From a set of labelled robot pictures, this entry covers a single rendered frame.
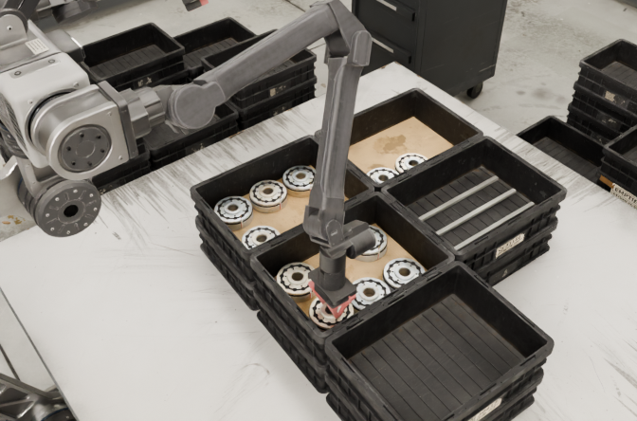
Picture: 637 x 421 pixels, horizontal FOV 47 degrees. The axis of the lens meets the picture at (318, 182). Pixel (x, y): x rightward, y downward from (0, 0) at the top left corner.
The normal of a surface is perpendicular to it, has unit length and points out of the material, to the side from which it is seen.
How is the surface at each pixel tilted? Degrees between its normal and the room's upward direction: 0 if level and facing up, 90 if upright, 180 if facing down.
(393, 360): 0
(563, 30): 0
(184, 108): 63
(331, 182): 56
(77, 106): 0
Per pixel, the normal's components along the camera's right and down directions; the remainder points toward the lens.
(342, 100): 0.50, 0.11
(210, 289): -0.01, -0.75
